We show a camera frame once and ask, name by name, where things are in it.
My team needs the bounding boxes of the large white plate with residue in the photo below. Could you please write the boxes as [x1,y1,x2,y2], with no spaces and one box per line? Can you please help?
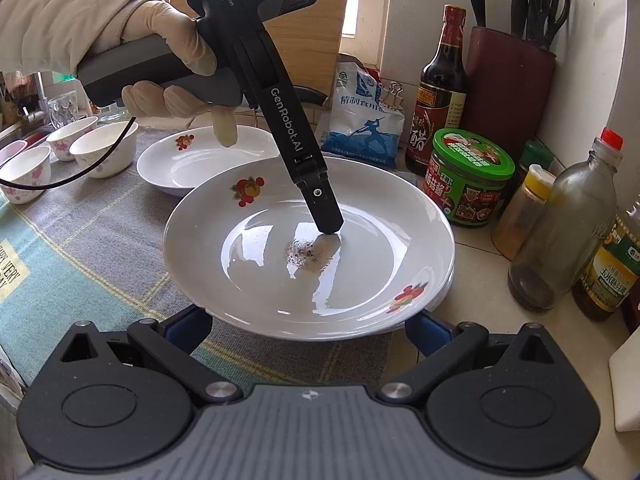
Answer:
[163,158,456,341]

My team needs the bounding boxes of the white fruit plate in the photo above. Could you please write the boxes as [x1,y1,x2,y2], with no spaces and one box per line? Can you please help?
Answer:
[424,266,454,312]
[137,126,279,197]

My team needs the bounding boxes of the white bowl grey flowers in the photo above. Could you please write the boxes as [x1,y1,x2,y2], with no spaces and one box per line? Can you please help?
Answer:
[70,122,138,179]

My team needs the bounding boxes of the white bowl pink flowers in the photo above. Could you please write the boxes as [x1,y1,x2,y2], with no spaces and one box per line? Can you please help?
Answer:
[0,144,51,205]
[47,116,99,162]

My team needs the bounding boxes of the santoku kitchen knife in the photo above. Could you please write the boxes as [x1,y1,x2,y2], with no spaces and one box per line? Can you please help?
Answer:
[294,84,329,107]

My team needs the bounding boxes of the left gloved hand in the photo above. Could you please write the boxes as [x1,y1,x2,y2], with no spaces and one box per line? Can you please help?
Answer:
[120,0,238,148]

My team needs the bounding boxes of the bamboo cutting board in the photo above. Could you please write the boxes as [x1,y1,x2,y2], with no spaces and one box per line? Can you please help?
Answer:
[178,0,347,95]

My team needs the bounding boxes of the grey and teal dish mat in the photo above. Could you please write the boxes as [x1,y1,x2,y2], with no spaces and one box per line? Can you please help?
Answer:
[0,127,394,396]

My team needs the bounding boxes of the yellow lid spice jar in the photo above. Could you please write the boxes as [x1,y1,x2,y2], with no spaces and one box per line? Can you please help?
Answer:
[491,164,555,260]

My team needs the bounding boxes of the green lid mushroom sauce jar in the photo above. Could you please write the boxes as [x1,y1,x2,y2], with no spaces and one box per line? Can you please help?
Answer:
[422,128,515,226]

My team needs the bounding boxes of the clear glass bottle red cap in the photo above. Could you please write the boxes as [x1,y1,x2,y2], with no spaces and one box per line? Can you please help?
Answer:
[508,128,624,312]

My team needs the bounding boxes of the yellow label oil bottle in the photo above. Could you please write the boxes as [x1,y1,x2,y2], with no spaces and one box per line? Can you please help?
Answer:
[572,200,640,321]

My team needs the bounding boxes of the white seasoning box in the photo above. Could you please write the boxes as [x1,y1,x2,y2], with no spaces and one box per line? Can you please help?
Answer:
[608,330,640,432]

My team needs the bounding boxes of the white blue salt bag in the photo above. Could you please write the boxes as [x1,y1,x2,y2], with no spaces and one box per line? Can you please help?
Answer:
[320,61,405,169]

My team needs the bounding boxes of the binder clips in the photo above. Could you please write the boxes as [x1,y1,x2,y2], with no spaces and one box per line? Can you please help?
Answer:
[381,80,404,110]

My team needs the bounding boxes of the clear glass cup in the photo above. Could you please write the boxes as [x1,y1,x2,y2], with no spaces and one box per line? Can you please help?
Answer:
[47,90,78,129]

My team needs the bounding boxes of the green lid spice jar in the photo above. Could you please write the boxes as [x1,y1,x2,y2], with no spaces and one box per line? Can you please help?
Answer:
[518,140,554,177]

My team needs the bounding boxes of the dark vinegar bottle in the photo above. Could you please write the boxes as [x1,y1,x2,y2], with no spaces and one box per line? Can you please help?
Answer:
[405,4,468,177]

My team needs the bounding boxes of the dark red knife block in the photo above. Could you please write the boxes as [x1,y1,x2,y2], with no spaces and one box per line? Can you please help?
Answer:
[462,0,570,159]

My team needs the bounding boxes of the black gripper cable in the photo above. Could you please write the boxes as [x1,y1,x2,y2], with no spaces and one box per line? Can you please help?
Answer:
[0,115,139,192]

